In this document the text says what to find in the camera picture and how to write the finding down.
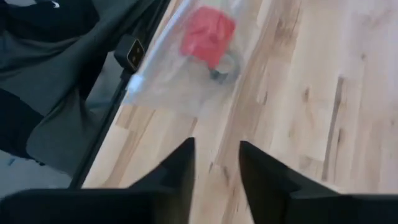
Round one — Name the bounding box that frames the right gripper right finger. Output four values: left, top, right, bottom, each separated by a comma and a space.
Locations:
238, 140, 398, 224

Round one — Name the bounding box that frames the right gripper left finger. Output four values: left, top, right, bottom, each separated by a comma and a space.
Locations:
0, 137, 196, 224

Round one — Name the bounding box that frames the clear plastic zip bag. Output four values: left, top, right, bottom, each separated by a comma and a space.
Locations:
123, 0, 268, 116

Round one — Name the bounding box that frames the red elastic bandage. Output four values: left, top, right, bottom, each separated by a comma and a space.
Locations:
180, 6, 236, 70

